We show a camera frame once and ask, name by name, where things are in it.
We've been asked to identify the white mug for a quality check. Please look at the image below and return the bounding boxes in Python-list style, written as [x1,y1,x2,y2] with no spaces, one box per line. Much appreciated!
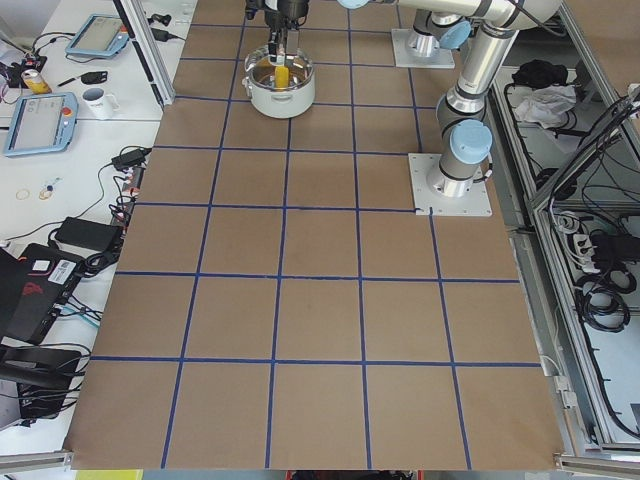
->
[82,88,120,120]

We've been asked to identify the large black power brick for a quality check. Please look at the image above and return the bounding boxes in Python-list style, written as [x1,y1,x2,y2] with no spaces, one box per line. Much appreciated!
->
[54,217,123,252]

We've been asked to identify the black cloth bundle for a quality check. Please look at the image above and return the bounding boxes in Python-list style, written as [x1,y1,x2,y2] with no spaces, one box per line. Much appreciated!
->
[512,59,569,89]

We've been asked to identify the white crumpled cloth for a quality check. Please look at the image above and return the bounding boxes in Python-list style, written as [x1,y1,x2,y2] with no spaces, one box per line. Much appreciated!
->
[514,85,577,129]

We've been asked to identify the coiled black cable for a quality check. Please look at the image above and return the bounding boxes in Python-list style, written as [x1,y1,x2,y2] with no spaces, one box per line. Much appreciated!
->
[574,272,632,332]

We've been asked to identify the near blue teach pendant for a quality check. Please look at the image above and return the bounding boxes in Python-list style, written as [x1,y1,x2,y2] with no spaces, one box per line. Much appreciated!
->
[3,92,78,157]

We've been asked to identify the black monitor stand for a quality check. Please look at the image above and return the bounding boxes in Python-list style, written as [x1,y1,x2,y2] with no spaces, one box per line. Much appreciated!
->
[1,345,90,427]

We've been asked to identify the far blue teach pendant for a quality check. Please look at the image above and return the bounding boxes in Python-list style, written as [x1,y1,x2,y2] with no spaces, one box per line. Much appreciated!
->
[65,14,130,59]

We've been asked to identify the pale green cooking pot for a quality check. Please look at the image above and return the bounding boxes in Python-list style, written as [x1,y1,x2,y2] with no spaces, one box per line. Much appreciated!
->
[242,45,316,119]

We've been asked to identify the black power adapter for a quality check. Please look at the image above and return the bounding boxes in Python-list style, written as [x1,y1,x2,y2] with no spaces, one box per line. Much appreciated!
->
[111,147,152,171]

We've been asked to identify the black laptop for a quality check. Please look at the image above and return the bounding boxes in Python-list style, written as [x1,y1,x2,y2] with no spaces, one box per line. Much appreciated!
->
[1,243,84,345]

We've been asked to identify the yellow corn cob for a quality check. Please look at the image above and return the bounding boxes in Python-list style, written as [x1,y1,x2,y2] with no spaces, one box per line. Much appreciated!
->
[274,65,290,90]

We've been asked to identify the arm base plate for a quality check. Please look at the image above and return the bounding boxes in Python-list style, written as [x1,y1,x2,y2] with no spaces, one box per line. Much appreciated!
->
[391,29,455,69]
[408,153,493,217]

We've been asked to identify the aluminium frame post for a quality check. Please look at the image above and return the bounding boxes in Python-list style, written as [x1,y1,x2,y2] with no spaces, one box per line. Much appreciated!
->
[113,0,175,108]

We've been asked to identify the blue teach pendant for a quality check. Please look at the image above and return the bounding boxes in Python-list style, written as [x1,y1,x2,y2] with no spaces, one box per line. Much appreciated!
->
[3,92,78,157]
[65,14,130,59]

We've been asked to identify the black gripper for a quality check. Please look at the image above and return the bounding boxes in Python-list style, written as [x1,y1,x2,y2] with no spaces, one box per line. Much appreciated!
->
[264,0,309,64]

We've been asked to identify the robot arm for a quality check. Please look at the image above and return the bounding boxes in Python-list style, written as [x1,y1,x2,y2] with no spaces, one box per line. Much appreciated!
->
[245,1,471,65]
[400,1,561,198]

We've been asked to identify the yellow drink can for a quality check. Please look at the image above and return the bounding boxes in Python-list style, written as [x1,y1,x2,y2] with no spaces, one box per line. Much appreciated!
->
[21,69,52,95]

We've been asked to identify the black computer mouse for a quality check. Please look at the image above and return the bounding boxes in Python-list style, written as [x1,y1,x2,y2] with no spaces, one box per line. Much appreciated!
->
[80,71,108,85]

